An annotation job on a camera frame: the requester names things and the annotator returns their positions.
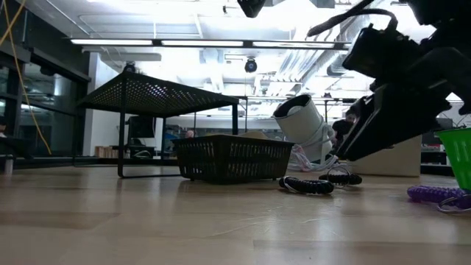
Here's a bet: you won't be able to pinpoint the purple coil keychain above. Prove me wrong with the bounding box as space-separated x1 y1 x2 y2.
406 185 471 215

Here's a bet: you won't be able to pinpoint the white plastic bin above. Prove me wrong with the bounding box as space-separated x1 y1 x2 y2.
347 135 423 178

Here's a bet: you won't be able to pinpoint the black slotted plastic basket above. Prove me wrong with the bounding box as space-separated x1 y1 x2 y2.
171 134 295 185

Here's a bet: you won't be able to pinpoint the black overhead camera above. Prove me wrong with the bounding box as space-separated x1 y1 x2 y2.
237 0 266 18

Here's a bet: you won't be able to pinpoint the black coil keychain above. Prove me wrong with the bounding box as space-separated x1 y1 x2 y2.
318 165 364 189
278 175 335 196

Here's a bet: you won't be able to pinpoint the wooden boxes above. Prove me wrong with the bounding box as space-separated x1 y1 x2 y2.
94 146 119 159

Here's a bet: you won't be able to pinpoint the white bullet security camera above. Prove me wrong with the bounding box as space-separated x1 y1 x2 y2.
272 93 334 163

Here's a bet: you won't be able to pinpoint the black computer monitor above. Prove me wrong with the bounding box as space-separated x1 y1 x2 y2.
127 116 156 140

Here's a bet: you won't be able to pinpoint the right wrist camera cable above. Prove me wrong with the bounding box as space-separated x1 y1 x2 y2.
306 7 400 38

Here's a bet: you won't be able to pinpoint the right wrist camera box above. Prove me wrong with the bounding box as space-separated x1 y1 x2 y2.
341 22 422 81

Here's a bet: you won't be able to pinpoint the green slotted plastic basket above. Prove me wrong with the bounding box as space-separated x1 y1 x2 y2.
435 127 471 191

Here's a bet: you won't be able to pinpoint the white camera cable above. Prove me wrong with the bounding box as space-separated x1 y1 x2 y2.
288 124 350 173

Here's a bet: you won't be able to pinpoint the long ceiling light bar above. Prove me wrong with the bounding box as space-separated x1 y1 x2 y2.
69 38 351 52

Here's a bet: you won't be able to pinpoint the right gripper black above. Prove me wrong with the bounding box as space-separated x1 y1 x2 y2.
336 42 471 162

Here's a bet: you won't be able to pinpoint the black perforated metal stand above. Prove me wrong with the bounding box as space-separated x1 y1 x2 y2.
75 71 240 180

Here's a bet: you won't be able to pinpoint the yellow extension cord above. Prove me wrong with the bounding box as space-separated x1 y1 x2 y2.
0 0 52 155

